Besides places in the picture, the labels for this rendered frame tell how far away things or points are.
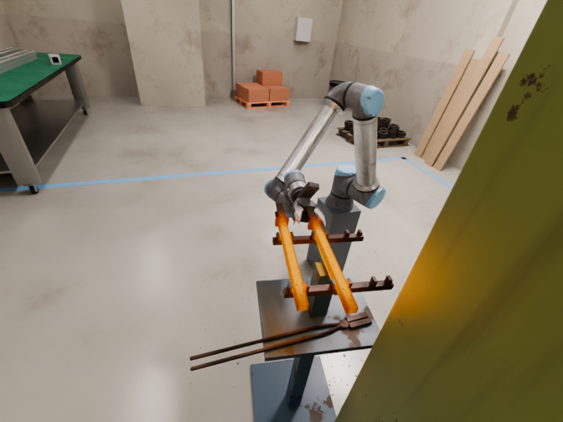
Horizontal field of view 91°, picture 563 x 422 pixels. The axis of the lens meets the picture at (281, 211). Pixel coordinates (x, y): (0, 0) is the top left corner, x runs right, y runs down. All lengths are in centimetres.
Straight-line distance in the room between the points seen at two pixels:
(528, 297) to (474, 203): 12
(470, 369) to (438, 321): 7
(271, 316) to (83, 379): 119
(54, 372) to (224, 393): 89
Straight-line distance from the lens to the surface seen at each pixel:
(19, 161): 345
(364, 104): 131
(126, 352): 194
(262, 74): 673
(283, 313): 102
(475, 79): 469
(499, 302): 41
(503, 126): 42
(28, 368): 211
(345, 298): 75
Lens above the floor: 159
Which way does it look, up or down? 34 degrees down
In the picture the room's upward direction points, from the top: 6 degrees clockwise
